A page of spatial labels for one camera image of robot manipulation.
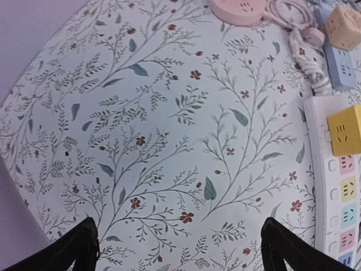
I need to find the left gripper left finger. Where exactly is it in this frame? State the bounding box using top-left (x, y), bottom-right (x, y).
top-left (1, 217), bottom-right (99, 270)

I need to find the floral table mat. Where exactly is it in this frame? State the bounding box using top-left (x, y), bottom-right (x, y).
top-left (1, 1), bottom-right (329, 270)

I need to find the yellow cube socket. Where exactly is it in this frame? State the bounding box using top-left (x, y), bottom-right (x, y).
top-left (327, 105), bottom-right (361, 156)

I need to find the beige cube socket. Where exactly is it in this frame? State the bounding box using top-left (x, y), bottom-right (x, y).
top-left (325, 5), bottom-right (360, 51)

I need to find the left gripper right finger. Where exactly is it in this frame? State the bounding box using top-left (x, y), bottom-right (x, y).
top-left (261, 217), bottom-right (352, 271)

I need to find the white multi-switch power strip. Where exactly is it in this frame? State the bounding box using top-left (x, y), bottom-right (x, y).
top-left (287, 28), bottom-right (361, 269)

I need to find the pink round power strip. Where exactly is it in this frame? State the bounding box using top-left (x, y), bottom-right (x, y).
top-left (210, 0), bottom-right (267, 27)

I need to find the pink coiled cord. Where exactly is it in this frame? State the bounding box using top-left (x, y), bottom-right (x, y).
top-left (263, 0), bottom-right (325, 46)

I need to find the blue-grey power strip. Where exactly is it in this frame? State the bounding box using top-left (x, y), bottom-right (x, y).
top-left (314, 7), bottom-right (356, 91)

